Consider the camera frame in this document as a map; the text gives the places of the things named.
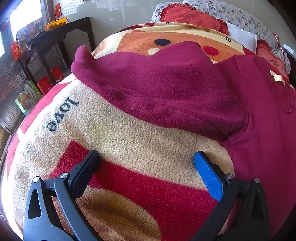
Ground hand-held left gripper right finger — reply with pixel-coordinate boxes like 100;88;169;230
191;151;270;241

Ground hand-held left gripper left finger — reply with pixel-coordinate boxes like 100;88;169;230
23;149;101;241

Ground maroon sweatshirt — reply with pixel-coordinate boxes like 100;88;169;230
70;41;296;241

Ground printed fleece blanket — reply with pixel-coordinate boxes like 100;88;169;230
5;22;257;241

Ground red paper bag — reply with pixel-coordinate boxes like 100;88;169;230
37;76;52;94
50;67;65;85

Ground beige fabric tag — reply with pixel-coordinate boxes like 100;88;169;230
270;71;287;87

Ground red embroidered cushion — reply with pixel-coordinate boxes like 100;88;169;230
255;39;290;84

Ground white cloth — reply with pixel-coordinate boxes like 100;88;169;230
223;22;258;55

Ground dark wooden table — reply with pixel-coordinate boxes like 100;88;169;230
17;17;96;93

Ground yellow plastic basket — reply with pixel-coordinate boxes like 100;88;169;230
43;17;68;32

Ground round red ruffled cushion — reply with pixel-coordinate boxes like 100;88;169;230
159;3;229;32

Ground window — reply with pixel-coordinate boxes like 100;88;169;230
0;0;44;55

